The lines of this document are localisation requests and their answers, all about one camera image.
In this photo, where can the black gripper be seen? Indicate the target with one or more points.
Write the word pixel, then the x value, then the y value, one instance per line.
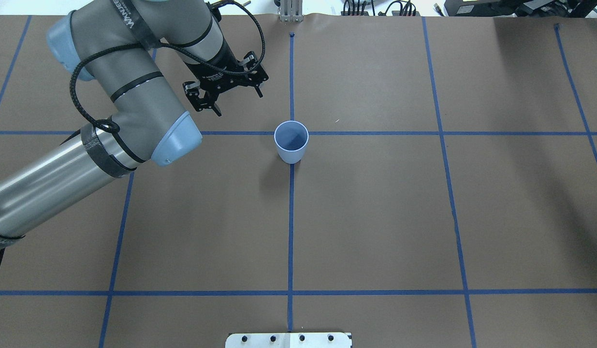
pixel 217 79

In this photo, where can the light blue plastic cup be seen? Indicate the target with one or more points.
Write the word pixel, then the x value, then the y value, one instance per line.
pixel 291 140

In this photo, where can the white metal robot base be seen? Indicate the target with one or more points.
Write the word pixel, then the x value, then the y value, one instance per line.
pixel 290 340

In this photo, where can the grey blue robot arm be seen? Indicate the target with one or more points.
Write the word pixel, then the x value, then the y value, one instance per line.
pixel 131 113

